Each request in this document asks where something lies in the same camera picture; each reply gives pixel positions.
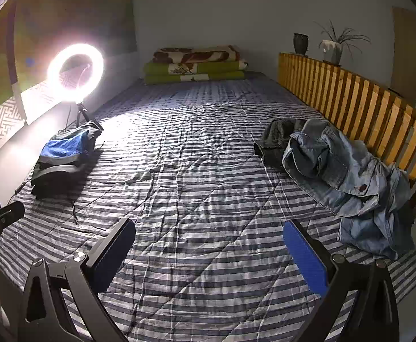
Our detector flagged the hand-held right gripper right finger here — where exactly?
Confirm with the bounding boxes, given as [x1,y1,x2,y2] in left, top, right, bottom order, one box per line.
[284,220,401,342]

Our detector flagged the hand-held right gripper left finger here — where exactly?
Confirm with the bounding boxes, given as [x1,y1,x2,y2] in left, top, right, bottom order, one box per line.
[17,218,136,342]

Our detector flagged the light blue denim jeans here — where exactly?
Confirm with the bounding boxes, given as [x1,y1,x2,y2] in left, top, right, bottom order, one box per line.
[282,118,381,218]

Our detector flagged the blue denim garment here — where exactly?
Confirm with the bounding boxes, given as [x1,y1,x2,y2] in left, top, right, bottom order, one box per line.
[338,162,413,260]

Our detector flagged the folded black and blue clothes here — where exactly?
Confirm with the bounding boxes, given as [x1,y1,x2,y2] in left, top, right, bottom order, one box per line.
[31,121,103,200]

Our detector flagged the black light tripod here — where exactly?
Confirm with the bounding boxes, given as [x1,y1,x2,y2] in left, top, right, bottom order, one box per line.
[73,101,104,131]

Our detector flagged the dark grey garment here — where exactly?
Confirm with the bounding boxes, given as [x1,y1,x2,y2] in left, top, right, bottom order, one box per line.
[253,118,306,168]

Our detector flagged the striped bed blanket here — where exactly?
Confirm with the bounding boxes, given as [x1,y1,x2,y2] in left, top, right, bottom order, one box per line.
[0,71,416,342]

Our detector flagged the potted plant in white pot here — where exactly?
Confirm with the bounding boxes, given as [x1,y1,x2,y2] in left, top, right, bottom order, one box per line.
[315,19,372,65]

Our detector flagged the dark vase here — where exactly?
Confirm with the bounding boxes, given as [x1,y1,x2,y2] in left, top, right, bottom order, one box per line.
[293,33,309,57]

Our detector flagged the brown patterned folded blanket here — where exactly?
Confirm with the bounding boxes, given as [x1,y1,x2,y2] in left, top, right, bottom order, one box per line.
[153,45,242,63]

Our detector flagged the wooden door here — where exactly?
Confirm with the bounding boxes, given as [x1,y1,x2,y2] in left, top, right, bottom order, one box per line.
[391,6,416,109]

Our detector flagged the white ring light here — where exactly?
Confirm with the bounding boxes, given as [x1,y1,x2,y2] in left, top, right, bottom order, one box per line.
[47,43,105,105]

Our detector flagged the wooden slatted rail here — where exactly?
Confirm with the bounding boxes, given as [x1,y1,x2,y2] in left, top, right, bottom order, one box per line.
[278,52,416,218]

